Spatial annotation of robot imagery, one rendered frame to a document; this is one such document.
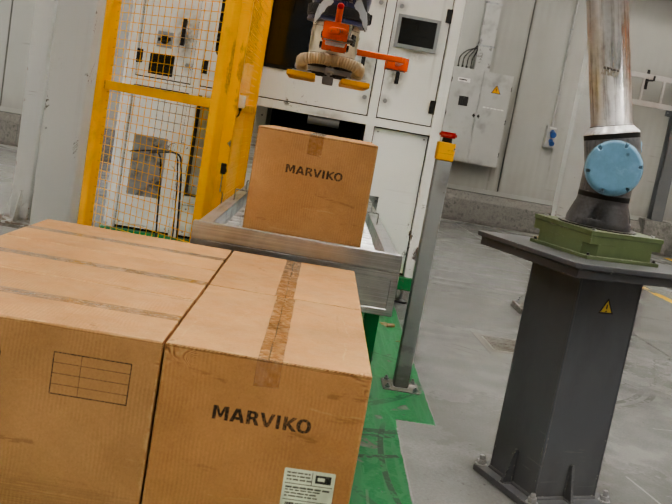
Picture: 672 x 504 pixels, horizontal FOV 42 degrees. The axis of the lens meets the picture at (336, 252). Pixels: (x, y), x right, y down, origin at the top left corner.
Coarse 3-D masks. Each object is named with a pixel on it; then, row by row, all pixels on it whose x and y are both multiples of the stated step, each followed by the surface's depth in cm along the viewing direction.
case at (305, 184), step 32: (288, 128) 332; (256, 160) 292; (288, 160) 292; (320, 160) 292; (352, 160) 292; (256, 192) 293; (288, 192) 293; (320, 192) 293; (352, 192) 293; (256, 224) 295; (288, 224) 295; (320, 224) 295; (352, 224) 295
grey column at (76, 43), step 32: (64, 0) 348; (96, 0) 348; (64, 32) 350; (96, 32) 354; (64, 64) 351; (96, 64) 361; (64, 96) 353; (64, 128) 355; (64, 160) 357; (64, 192) 359
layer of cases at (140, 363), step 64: (0, 256) 215; (64, 256) 228; (128, 256) 243; (192, 256) 261; (256, 256) 281; (0, 320) 166; (64, 320) 169; (128, 320) 177; (192, 320) 186; (256, 320) 196; (320, 320) 207; (0, 384) 167; (64, 384) 167; (128, 384) 167; (192, 384) 168; (256, 384) 168; (320, 384) 168; (0, 448) 169; (64, 448) 169; (128, 448) 169; (192, 448) 169; (256, 448) 170; (320, 448) 170
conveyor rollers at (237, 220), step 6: (240, 210) 394; (234, 216) 367; (240, 216) 375; (228, 222) 349; (234, 222) 349; (240, 222) 358; (366, 228) 413; (366, 234) 387; (366, 240) 368; (360, 246) 343; (366, 246) 350; (372, 246) 351
